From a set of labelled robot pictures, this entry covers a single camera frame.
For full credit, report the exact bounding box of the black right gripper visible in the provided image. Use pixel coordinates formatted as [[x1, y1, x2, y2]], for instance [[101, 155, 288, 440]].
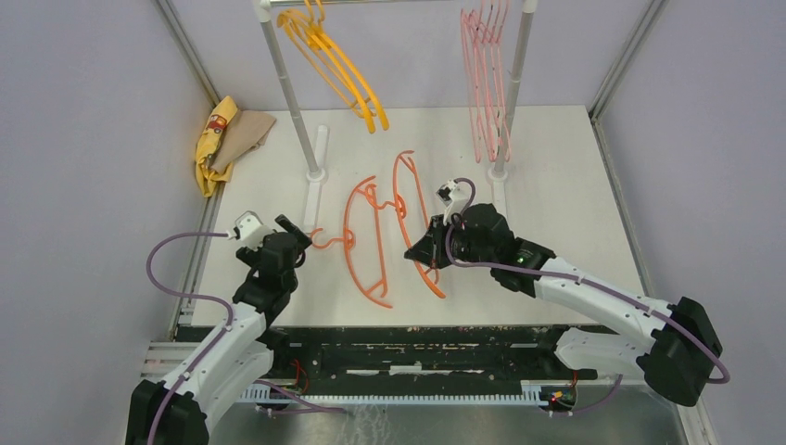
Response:
[[407, 213, 495, 269]]

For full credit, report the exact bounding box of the orange plastic hanger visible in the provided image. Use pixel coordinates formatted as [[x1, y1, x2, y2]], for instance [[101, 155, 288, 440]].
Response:
[[365, 150, 448, 300], [308, 175, 393, 310]]

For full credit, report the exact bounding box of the yellow plastic hanger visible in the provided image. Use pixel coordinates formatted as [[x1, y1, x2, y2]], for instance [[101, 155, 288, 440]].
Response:
[[291, 0, 391, 132], [276, 0, 377, 135]]

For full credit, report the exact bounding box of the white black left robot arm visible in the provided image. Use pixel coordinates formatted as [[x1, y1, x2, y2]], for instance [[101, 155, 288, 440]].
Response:
[[125, 211, 311, 444]]

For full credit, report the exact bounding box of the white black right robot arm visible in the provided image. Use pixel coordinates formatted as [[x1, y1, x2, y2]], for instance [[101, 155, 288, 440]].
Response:
[[404, 204, 730, 407]]

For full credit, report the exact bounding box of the white rack foot left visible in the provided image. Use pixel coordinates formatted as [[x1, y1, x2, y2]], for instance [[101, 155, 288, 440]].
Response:
[[302, 125, 330, 233]]

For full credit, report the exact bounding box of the beige cloth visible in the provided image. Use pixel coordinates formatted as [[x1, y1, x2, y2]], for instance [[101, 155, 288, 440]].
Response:
[[209, 110, 277, 173]]

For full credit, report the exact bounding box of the yellow printed cloth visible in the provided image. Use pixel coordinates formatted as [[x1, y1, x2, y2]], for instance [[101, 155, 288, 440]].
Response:
[[194, 96, 238, 198]]

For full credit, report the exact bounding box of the grey rack pole right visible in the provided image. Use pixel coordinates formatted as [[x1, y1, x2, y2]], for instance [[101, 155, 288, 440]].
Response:
[[490, 0, 539, 181]]

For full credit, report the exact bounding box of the grey rack pole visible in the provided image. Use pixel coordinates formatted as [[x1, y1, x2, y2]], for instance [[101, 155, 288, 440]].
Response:
[[252, 0, 323, 179], [490, 0, 539, 181]]

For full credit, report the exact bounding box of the grey rack pole left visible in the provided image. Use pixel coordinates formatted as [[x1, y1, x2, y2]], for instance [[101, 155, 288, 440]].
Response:
[[252, 0, 323, 179]]

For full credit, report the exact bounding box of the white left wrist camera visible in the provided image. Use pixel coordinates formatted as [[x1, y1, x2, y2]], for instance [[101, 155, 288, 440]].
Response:
[[227, 210, 274, 250]]

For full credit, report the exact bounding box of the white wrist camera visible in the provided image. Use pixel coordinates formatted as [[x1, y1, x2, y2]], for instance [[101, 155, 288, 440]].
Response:
[[227, 210, 274, 250], [437, 177, 476, 226]]

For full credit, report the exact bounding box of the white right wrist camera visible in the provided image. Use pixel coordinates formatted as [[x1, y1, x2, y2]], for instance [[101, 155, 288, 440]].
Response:
[[437, 177, 476, 226]]

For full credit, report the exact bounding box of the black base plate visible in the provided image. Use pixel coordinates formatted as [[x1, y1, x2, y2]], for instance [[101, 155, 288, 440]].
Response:
[[261, 324, 618, 396]]

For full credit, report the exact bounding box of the white slotted cable duct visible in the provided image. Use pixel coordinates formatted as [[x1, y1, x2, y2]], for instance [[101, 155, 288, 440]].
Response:
[[237, 383, 548, 408]]

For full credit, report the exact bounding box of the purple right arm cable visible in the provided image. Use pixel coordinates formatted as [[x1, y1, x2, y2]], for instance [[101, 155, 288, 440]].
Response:
[[443, 178, 732, 416]]

